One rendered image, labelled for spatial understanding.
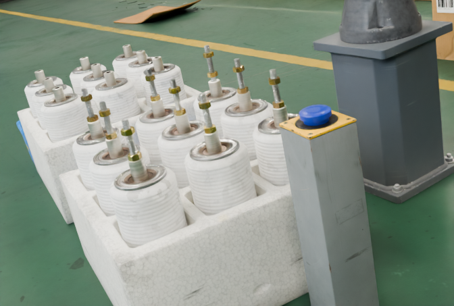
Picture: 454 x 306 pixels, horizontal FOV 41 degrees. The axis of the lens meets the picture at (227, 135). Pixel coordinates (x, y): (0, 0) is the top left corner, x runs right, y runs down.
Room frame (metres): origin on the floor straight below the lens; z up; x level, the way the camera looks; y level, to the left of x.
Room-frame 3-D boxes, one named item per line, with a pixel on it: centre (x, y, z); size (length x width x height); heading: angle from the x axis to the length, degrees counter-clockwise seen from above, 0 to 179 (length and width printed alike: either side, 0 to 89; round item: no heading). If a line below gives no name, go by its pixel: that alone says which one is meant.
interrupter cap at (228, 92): (1.09, 0.00, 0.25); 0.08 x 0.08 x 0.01
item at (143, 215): (0.78, 0.13, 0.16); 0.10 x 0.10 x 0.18
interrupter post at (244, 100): (0.98, -0.04, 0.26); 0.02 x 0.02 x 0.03
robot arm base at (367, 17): (1.12, -0.33, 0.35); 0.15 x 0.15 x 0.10
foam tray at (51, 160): (1.45, 0.28, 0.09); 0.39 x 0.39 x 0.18; 22
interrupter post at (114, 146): (0.89, 0.18, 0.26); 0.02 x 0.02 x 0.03
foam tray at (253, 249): (0.94, 0.07, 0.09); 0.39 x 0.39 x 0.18; 22
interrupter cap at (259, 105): (0.98, -0.04, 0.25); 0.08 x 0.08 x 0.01
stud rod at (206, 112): (0.83, 0.02, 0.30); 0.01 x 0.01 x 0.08
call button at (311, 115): (0.70, -0.11, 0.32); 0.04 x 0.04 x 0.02
